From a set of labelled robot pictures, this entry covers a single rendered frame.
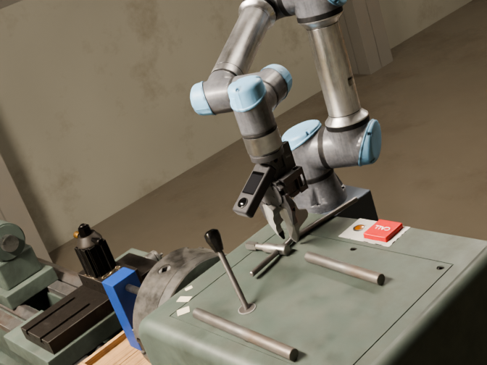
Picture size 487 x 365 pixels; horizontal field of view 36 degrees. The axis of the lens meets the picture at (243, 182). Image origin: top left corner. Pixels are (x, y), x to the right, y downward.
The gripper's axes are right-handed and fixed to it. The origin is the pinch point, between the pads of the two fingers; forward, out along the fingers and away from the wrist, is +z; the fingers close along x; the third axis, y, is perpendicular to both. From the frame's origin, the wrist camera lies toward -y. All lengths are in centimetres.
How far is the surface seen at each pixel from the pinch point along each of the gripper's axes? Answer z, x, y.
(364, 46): 103, 306, 384
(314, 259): 0.4, -12.1, -4.4
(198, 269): 5.1, 19.5, -11.7
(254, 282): 2.1, -2.6, -13.5
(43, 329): 31, 87, -29
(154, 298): 7.5, 25.0, -22.1
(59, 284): 41, 128, -5
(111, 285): 17, 59, -16
